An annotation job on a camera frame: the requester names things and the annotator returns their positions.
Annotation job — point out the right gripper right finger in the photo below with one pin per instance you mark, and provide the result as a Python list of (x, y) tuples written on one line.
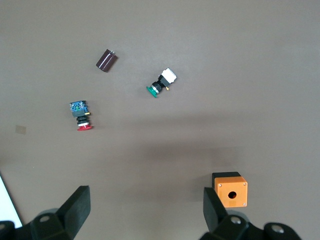
[(212, 210)]

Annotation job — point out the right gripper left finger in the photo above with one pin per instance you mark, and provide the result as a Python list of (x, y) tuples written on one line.
[(77, 207)]

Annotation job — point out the red push button switch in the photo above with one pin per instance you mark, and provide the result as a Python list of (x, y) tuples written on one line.
[(80, 112)]

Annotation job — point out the white drawer cabinet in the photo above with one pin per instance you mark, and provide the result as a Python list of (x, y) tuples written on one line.
[(6, 202)]

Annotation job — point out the translucent tape patch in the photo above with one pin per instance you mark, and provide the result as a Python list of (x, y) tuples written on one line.
[(20, 130)]

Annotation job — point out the dark maroon cylindrical capacitor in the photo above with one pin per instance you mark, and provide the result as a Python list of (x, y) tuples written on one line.
[(106, 61)]

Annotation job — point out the orange button enclosure box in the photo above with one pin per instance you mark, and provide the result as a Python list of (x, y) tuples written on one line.
[(237, 185)]

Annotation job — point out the green push button switch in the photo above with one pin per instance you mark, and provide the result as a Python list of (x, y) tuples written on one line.
[(160, 85)]

